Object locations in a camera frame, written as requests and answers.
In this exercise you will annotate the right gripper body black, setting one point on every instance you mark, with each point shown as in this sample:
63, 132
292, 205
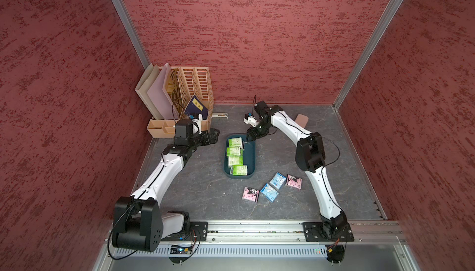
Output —
261, 130

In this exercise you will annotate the teal storage box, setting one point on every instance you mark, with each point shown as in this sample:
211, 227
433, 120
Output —
248, 157

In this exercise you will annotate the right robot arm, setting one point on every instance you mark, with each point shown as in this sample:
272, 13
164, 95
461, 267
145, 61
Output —
310, 158

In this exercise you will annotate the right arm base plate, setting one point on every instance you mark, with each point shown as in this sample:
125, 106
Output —
320, 232

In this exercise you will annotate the pink tissue pack bottom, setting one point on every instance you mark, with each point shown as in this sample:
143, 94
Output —
251, 194

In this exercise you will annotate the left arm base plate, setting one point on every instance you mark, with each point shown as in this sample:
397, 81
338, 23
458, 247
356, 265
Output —
198, 231

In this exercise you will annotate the blue tissue pack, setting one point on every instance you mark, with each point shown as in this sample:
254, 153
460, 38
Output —
269, 192
278, 181

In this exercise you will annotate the pink case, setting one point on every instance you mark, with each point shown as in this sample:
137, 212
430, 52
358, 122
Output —
302, 120

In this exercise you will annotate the right corner aluminium profile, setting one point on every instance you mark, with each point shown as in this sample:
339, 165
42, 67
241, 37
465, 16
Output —
378, 32

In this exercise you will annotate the green tissue pack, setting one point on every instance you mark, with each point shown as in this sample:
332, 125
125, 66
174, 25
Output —
235, 160
233, 151
239, 170
235, 142

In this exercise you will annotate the blue tissue pack bottom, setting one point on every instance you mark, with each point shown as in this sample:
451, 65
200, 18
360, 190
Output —
269, 192

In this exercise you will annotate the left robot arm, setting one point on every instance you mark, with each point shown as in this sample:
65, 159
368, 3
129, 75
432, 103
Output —
138, 223

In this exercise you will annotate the left corner aluminium profile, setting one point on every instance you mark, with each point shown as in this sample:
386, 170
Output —
127, 23

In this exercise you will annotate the white stapler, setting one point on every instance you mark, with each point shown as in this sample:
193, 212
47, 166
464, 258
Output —
221, 115

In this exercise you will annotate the beige file organizer rack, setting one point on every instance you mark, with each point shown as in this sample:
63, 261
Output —
192, 81

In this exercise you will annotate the pink tissue pack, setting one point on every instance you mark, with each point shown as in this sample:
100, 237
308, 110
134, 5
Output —
294, 182
251, 194

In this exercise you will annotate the gold patterned book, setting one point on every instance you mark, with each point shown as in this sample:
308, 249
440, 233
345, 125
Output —
173, 90

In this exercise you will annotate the navy blue book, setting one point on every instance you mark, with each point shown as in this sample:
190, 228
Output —
195, 109

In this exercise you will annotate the corner aluminium profile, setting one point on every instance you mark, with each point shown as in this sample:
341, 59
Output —
378, 32
127, 23

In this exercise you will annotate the pink folder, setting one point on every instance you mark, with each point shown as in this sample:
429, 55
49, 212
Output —
157, 94

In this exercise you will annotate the left circuit board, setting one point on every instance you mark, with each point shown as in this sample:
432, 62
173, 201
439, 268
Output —
181, 250

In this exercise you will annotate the aluminium front rail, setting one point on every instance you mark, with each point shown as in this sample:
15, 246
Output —
290, 232

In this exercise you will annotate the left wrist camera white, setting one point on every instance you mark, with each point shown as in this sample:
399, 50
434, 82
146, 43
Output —
196, 119

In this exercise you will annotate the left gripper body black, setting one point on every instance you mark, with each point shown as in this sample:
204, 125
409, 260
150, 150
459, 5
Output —
203, 139

